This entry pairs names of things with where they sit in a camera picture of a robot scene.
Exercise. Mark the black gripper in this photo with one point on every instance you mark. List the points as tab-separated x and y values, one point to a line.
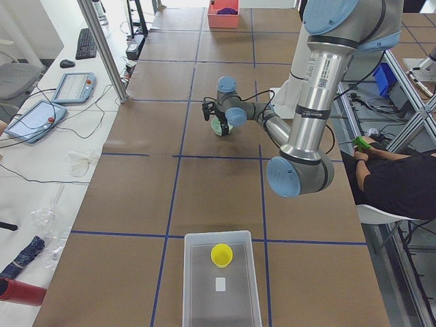
223	123

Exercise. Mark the mint green bowl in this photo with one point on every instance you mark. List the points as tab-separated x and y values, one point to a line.
216	127

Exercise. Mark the purple cloth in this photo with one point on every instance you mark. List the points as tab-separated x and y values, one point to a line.
227	11

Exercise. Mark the yellow plastic cup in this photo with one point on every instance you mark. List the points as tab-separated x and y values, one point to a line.
221	255

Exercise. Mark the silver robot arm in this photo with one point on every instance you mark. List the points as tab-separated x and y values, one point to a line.
333	32

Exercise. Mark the clear plastic box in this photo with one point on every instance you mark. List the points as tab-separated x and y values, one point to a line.
220	296

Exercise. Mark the pink plastic bin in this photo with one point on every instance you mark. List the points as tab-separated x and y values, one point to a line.
217	21

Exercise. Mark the white crumpled cloth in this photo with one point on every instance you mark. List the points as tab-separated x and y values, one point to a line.
80	161

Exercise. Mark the far teach pendant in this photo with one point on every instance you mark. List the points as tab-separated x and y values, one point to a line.
74	88

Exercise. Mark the teach pendant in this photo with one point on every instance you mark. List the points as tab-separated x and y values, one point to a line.
74	88
35	123

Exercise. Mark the black keyboard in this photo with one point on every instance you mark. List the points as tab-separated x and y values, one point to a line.
86	48

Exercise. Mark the blue storage bin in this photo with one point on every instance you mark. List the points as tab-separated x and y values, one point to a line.
385	79

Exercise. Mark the black computer mouse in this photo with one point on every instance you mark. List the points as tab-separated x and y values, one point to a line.
66	64

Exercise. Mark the seated person in black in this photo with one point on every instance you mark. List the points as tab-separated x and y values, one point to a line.
396	183

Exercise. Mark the near teach pendant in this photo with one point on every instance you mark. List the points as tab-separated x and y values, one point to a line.
35	123

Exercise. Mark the crumpled clear plastic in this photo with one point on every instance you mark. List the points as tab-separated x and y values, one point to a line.
53	226

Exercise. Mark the red bottle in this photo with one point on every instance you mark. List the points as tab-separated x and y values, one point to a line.
21	293

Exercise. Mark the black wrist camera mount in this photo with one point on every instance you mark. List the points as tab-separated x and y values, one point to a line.
208	107

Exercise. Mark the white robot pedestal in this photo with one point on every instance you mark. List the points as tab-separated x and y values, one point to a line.
284	101

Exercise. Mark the green handled tool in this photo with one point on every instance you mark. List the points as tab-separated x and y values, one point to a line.
360	144

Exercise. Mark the aluminium frame post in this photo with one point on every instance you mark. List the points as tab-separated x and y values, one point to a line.
103	48

